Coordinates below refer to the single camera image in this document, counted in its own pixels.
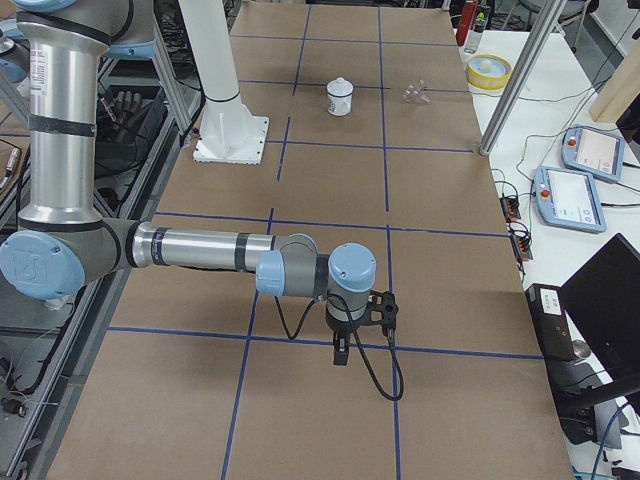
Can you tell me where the teach pendant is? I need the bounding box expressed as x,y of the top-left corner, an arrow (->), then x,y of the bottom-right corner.
533,166 -> 607,233
561,125 -> 624,183

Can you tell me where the white enamel mug blue rim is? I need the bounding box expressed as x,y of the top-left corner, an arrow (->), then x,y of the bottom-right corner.
327,94 -> 353,117

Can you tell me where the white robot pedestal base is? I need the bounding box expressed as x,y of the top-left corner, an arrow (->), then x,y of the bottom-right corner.
179,0 -> 269,165

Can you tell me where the clear bottle black cap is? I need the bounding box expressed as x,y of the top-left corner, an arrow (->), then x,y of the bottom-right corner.
464,5 -> 491,53

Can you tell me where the orange black adapter near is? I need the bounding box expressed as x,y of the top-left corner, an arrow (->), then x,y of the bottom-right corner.
508,222 -> 533,262

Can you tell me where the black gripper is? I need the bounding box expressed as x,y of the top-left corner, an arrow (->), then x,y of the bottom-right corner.
327,314 -> 353,366

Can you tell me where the near teach pendant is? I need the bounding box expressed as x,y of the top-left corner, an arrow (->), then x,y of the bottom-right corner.
533,166 -> 607,233

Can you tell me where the orange black adapter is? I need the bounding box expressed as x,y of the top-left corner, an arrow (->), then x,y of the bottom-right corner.
500,181 -> 521,221
508,222 -> 533,262

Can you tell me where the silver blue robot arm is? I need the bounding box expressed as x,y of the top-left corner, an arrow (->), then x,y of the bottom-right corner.
1,1 -> 376,365

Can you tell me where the aluminium frame post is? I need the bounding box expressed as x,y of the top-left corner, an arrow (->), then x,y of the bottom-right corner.
479,0 -> 567,156

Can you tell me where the black computer box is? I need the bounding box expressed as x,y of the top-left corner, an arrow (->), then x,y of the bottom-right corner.
525,283 -> 622,449

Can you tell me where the red bottle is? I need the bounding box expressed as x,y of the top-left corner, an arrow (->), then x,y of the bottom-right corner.
456,0 -> 477,46

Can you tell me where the orange black adapter far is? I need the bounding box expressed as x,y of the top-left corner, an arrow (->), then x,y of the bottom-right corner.
500,181 -> 521,221

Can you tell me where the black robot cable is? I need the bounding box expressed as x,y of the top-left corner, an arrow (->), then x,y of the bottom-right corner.
273,294 -> 405,401

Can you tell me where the far teach pendant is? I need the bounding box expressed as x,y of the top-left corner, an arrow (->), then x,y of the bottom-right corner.
561,125 -> 624,183

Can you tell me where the wooden board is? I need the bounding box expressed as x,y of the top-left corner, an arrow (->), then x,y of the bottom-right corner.
588,0 -> 640,124

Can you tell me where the white mug lid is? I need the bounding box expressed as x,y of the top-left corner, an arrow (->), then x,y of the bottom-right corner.
326,77 -> 354,98

